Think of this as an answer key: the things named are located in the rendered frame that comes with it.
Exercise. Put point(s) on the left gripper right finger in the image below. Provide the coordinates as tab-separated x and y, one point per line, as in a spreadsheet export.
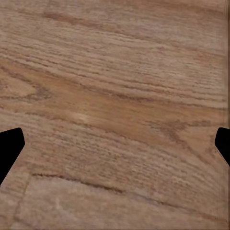
222	142

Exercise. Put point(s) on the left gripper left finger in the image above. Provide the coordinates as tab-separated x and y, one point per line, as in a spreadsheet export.
11	144

